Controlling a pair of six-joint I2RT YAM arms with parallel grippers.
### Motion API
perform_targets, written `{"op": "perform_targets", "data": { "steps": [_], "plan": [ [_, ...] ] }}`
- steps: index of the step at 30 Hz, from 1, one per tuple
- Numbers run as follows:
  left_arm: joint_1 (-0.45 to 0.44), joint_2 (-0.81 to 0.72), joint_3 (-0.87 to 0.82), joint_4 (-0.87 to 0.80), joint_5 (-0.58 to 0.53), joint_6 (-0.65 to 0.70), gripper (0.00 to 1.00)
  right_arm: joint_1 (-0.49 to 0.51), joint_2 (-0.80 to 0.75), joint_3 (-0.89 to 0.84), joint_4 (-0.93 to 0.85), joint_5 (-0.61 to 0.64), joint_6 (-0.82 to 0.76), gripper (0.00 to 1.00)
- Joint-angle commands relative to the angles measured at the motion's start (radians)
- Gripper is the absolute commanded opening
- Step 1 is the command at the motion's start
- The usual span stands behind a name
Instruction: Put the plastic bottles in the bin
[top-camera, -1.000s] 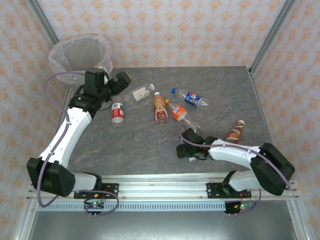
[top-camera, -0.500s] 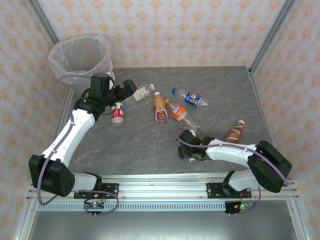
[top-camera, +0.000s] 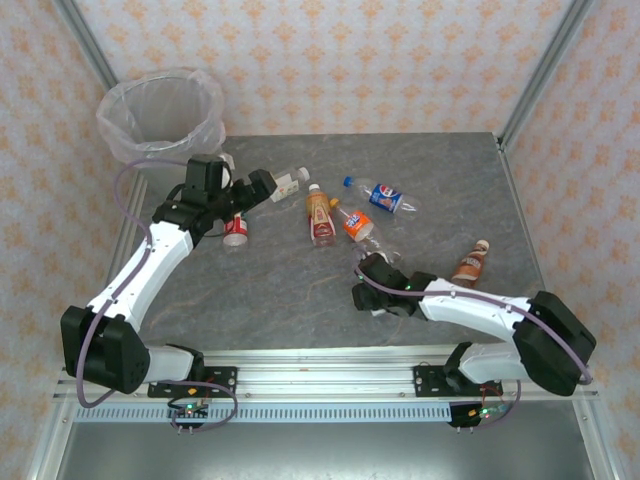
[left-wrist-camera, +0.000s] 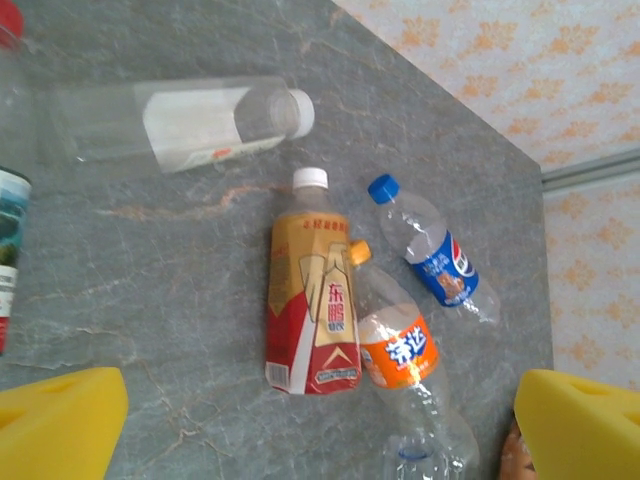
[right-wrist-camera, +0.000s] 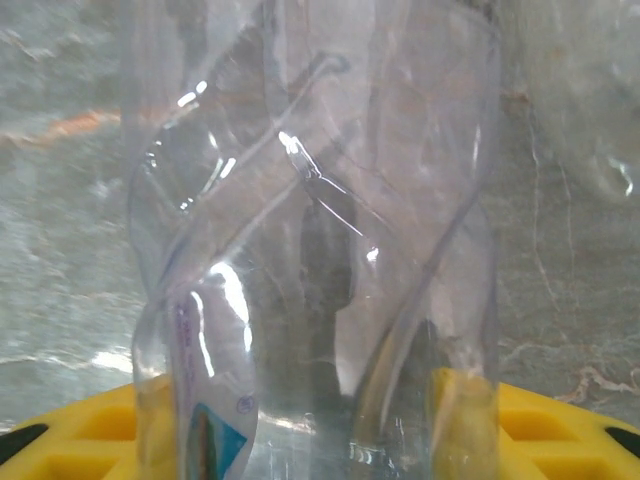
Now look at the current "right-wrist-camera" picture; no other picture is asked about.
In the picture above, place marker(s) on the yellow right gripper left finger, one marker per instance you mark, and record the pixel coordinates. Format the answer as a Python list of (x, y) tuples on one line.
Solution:
[(75, 440)]

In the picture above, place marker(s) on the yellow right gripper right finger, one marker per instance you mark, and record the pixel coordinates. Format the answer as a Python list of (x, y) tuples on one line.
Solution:
[(540, 440)]

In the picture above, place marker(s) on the clear plastic bottle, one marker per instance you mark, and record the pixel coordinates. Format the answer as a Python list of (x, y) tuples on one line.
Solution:
[(320, 200)]

